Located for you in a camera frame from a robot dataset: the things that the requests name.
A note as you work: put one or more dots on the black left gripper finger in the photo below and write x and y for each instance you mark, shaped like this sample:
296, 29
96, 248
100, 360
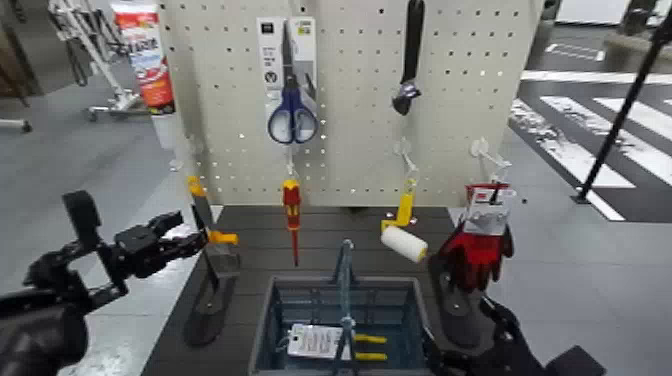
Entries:
184, 246
167, 221

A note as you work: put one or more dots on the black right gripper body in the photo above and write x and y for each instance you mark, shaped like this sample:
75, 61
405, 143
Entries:
488, 365

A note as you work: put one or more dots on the grey concrete block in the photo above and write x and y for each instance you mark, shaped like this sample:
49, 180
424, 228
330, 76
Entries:
635, 52

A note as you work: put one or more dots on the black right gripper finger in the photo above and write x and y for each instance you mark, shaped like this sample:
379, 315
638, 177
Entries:
514, 330
438, 352

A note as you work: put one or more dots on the white scissors packaging card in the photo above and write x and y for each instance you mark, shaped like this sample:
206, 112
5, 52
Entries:
270, 52

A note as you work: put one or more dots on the red white rolled banner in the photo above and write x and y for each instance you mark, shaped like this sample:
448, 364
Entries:
149, 63

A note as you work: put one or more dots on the white stand leg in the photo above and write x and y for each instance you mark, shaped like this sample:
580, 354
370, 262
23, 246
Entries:
16, 125

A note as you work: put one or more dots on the black adjustable wrench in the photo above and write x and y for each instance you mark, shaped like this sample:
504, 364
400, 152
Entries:
413, 42

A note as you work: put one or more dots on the clear plastic pegboard hook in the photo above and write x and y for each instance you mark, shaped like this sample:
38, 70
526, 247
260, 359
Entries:
404, 149
290, 162
480, 148

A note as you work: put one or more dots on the red yellow screwdriver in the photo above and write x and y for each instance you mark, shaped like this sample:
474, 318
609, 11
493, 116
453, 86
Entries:
292, 202

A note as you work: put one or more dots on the brown wooden furniture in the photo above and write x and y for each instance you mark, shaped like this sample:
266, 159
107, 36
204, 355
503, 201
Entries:
16, 63

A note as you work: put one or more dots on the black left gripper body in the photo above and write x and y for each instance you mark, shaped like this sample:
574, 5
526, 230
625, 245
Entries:
137, 251

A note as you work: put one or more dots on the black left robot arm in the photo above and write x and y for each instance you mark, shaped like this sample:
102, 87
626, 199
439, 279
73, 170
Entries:
47, 315

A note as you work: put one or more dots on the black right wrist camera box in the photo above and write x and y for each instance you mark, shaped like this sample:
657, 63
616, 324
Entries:
575, 362

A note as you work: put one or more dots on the black slanted pole stand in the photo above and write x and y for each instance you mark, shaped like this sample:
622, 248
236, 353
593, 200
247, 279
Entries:
619, 120

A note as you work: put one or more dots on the beige perforated pegboard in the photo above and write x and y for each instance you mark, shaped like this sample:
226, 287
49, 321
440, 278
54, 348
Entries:
357, 105

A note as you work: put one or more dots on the grey red glove label card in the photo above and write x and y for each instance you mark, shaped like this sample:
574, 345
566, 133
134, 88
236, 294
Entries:
485, 215

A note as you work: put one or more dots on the red black work gloves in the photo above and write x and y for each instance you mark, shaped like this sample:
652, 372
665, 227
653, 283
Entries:
472, 257

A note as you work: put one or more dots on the white background panel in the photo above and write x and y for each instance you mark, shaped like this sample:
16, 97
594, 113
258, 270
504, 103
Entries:
588, 10

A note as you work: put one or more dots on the white metal wheeled stand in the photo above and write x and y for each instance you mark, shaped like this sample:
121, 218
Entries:
123, 100

